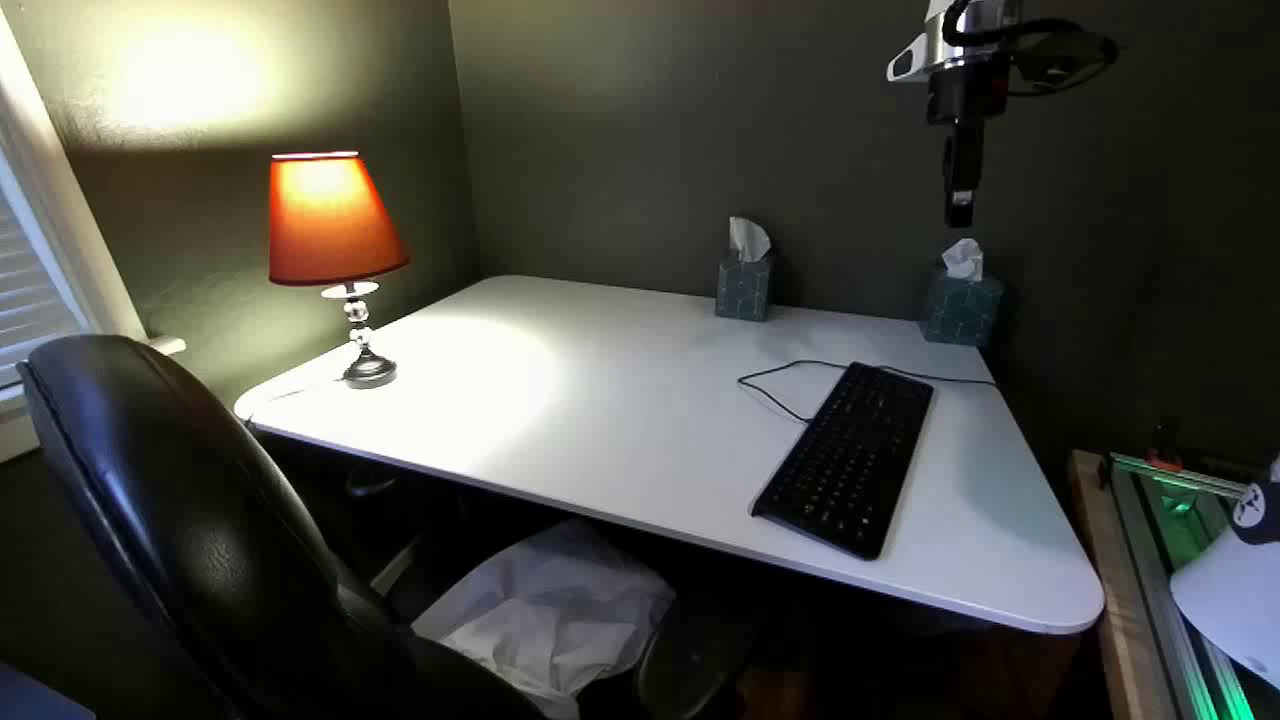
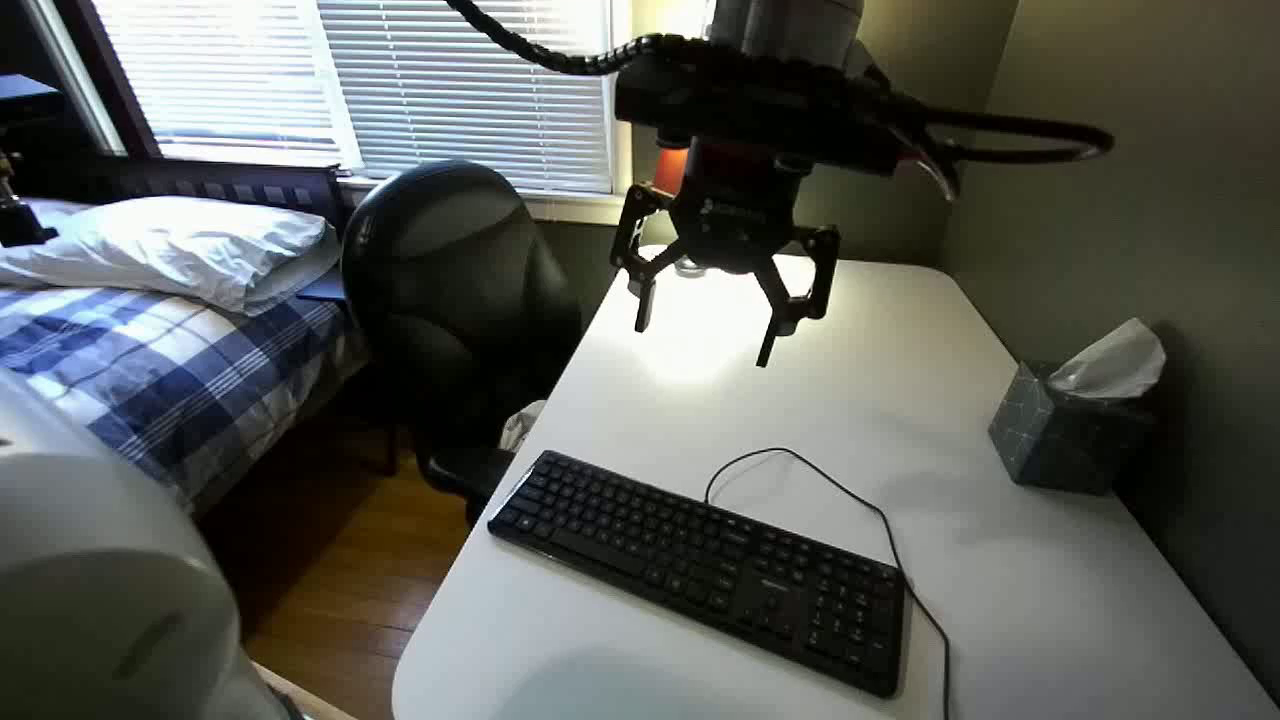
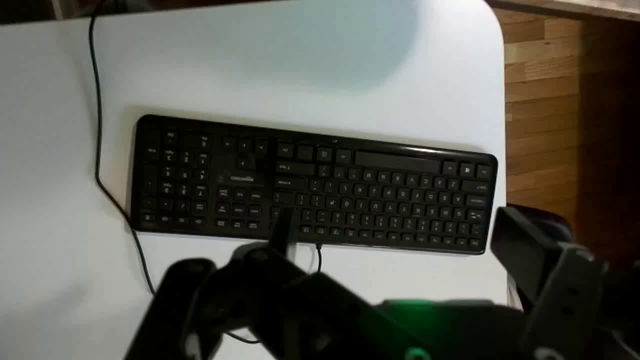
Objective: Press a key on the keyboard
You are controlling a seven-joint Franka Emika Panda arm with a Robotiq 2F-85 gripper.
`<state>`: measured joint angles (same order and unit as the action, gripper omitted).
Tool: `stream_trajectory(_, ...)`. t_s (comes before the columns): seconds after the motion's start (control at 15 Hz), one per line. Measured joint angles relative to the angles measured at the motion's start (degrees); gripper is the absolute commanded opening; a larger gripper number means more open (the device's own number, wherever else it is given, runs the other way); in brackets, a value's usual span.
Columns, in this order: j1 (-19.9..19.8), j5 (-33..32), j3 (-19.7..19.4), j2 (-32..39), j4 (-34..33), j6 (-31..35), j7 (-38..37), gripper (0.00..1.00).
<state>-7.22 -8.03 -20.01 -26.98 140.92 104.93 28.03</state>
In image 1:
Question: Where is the teal tissue box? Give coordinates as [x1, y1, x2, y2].
[713, 213, 781, 324]
[917, 235, 1007, 351]

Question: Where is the black computer keyboard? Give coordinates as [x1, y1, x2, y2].
[749, 357, 938, 564]

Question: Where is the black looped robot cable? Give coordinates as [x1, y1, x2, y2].
[940, 0, 1126, 102]

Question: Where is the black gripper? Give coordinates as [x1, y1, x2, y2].
[924, 57, 1011, 233]

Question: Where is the black leather office chair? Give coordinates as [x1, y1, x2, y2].
[13, 331, 551, 720]

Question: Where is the white cap with black logo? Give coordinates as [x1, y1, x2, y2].
[1169, 457, 1280, 693]

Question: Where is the white crumpled plastic bag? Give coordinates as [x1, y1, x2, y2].
[410, 517, 679, 720]

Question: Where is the black keyboard cable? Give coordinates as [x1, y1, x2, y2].
[732, 351, 1002, 434]

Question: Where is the white window frame with blinds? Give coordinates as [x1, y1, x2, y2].
[0, 14, 194, 464]

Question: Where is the orange shade table lamp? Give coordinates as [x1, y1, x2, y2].
[260, 150, 414, 391]

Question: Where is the wooden frame with green light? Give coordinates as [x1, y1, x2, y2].
[1063, 444, 1280, 720]

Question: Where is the dark round bin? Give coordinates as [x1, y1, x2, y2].
[632, 597, 762, 720]

